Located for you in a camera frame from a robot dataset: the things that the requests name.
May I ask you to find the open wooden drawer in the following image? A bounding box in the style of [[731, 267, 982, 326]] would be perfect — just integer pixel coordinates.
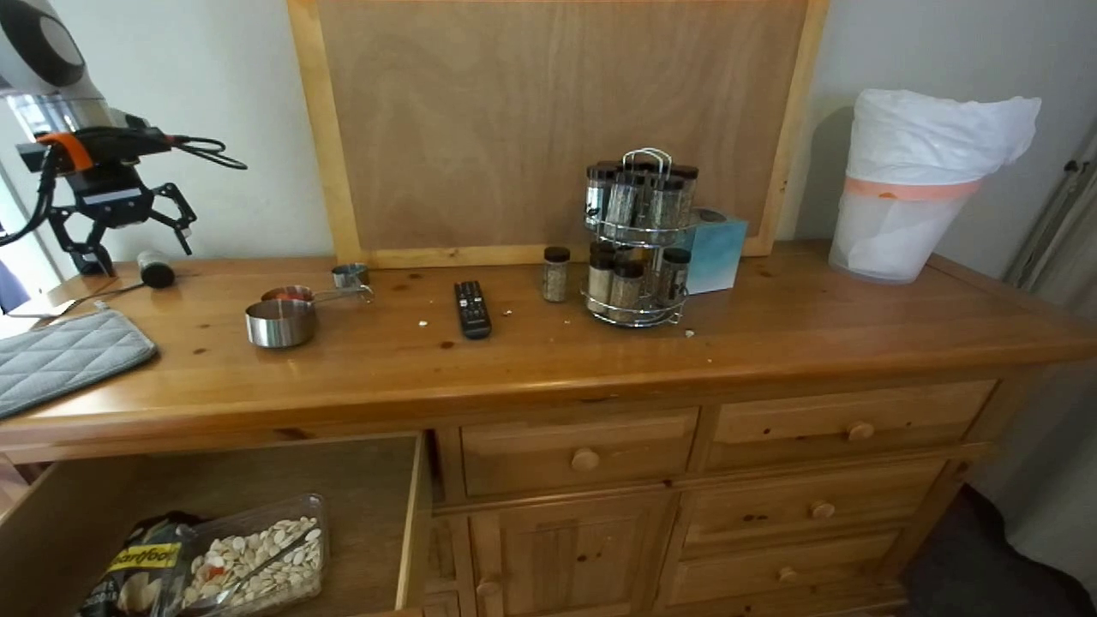
[[0, 429, 437, 617]]

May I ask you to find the light blue box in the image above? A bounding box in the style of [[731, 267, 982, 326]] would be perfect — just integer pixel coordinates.
[[681, 207, 754, 300]]

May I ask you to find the steel cup with orange contents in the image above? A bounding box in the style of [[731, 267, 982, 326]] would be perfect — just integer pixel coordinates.
[[257, 284, 318, 312]]

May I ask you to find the wood framed board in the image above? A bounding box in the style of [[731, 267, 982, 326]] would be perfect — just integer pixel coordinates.
[[285, 0, 832, 271]]

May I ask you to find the herb jar with black lid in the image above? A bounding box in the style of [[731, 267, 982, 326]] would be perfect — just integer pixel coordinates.
[[135, 252, 181, 291]]

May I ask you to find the grey metal tool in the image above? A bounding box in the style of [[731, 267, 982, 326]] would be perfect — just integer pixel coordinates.
[[63, 279, 151, 308]]

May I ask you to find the glass spice jar black lid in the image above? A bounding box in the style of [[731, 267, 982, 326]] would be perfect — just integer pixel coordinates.
[[582, 159, 619, 234], [659, 245, 694, 304], [645, 168, 679, 239], [615, 165, 648, 239], [615, 254, 648, 315], [543, 245, 575, 308], [669, 163, 704, 226], [587, 238, 619, 308]]

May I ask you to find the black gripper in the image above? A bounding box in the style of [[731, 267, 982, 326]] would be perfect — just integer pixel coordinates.
[[38, 122, 201, 283]]

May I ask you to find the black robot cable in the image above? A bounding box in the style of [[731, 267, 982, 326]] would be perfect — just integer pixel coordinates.
[[148, 130, 252, 176], [0, 146, 63, 252]]

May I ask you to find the wooden cabinet door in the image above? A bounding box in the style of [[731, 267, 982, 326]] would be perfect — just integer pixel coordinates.
[[464, 492, 677, 617]]

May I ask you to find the closed wooden drawer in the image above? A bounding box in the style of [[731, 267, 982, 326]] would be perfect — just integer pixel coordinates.
[[704, 379, 1002, 474], [681, 456, 952, 550], [455, 404, 704, 503], [659, 520, 919, 609]]

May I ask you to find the white trash bin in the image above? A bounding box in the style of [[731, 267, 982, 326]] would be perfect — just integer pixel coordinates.
[[826, 176, 987, 288]]

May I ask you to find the black snack bag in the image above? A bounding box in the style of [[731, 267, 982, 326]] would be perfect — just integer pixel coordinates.
[[74, 512, 201, 617]]

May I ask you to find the clear plastic nut container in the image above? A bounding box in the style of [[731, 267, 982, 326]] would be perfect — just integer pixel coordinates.
[[168, 494, 328, 617]]

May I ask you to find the dark floor rug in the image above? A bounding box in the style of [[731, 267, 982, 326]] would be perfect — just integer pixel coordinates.
[[902, 487, 1093, 617]]

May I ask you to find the wooden dresser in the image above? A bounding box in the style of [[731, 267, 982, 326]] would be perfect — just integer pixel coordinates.
[[0, 238, 1097, 617]]

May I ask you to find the large steel measuring cup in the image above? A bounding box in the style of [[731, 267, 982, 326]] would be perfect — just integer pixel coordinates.
[[240, 300, 318, 354]]

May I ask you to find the small steel measuring cup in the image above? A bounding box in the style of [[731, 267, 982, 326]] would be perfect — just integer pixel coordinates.
[[328, 261, 378, 301]]

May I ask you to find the black remote control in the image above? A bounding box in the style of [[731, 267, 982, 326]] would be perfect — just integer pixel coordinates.
[[452, 279, 496, 344]]

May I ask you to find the grey quilted pot holder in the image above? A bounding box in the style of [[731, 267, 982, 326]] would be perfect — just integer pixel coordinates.
[[0, 304, 161, 422]]

